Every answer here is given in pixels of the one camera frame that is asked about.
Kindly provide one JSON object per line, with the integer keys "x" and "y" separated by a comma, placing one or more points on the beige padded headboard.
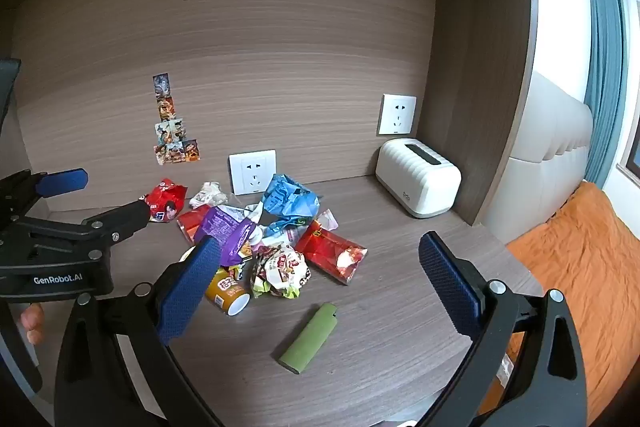
{"x": 545, "y": 157}

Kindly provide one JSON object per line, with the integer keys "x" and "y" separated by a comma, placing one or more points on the teal curtain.
{"x": 605, "y": 72}

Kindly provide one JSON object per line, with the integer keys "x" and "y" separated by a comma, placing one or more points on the purple snack wrapper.
{"x": 225, "y": 227}

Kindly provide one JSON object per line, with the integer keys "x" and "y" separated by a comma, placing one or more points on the bed with orange blanket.
{"x": 595, "y": 267}

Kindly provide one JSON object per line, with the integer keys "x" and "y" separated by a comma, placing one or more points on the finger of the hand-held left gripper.
{"x": 62, "y": 182}
{"x": 120, "y": 219}

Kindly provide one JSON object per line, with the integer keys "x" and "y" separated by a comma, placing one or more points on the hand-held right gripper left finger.
{"x": 190, "y": 294}

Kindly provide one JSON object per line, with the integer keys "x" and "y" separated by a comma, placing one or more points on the wooden desk hutch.
{"x": 495, "y": 82}

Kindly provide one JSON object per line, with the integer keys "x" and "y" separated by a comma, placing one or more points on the yellow paper cup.
{"x": 227, "y": 294}

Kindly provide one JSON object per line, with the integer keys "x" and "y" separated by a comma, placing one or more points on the white tissue box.
{"x": 417, "y": 182}

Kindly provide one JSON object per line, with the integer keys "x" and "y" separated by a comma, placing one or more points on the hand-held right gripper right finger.
{"x": 450, "y": 287}

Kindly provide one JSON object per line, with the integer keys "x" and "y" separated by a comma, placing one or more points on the silver wrapper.
{"x": 210, "y": 194}

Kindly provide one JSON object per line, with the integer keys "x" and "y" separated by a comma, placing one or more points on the green lighter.
{"x": 310, "y": 339}

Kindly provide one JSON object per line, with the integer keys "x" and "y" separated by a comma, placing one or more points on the blue wrapper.
{"x": 290, "y": 202}

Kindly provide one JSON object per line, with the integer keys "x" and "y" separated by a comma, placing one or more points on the person's left hand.
{"x": 34, "y": 322}

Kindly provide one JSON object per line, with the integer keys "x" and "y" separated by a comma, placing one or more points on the white wall socket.
{"x": 252, "y": 172}
{"x": 397, "y": 114}

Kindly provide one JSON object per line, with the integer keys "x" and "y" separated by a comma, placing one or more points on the white and red wrapper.
{"x": 282, "y": 269}

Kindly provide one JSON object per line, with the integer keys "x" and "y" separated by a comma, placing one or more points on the red snack wrapper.
{"x": 167, "y": 199}

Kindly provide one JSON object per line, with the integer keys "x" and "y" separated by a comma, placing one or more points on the window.
{"x": 631, "y": 107}

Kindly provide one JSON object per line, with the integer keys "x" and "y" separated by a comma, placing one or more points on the cartoon wall sticker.
{"x": 169, "y": 131}
{"x": 161, "y": 86}
{"x": 165, "y": 109}
{"x": 177, "y": 152}

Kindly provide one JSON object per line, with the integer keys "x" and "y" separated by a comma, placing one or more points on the red foil packet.
{"x": 330, "y": 254}

